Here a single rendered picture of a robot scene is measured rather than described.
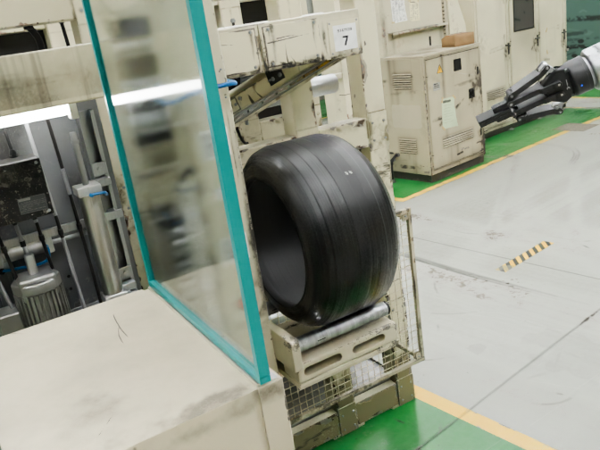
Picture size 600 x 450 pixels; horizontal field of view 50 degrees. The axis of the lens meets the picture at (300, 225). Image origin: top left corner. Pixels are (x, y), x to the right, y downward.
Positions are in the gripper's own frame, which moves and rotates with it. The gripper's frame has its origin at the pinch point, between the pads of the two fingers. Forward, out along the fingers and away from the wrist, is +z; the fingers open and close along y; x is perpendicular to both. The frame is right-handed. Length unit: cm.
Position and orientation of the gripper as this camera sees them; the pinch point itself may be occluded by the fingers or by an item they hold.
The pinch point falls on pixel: (493, 114)
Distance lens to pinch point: 145.8
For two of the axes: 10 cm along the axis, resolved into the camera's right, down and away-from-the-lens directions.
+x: 0.6, 6.1, -7.9
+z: -8.8, 4.0, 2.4
